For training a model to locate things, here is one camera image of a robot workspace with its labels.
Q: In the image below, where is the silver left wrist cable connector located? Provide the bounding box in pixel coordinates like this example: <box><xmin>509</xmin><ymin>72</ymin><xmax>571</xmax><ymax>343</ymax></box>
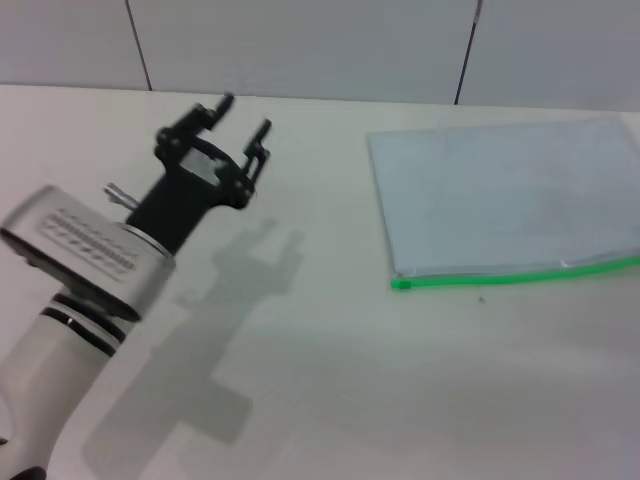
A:
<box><xmin>103</xmin><ymin>183</ymin><xmax>142</xmax><ymax>210</ymax></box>

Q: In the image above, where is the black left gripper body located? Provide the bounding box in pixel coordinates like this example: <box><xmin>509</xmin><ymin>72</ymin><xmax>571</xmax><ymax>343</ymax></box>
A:
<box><xmin>123</xmin><ymin>123</ymin><xmax>257</xmax><ymax>257</ymax></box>

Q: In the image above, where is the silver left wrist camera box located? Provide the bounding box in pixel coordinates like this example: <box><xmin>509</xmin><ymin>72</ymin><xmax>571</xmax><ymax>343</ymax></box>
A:
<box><xmin>0</xmin><ymin>184</ymin><xmax>177</xmax><ymax>322</ymax></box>

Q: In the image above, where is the clear green-zipper document bag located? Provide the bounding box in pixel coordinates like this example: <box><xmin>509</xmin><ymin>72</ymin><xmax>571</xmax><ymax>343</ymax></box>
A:
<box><xmin>367</xmin><ymin>117</ymin><xmax>640</xmax><ymax>293</ymax></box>

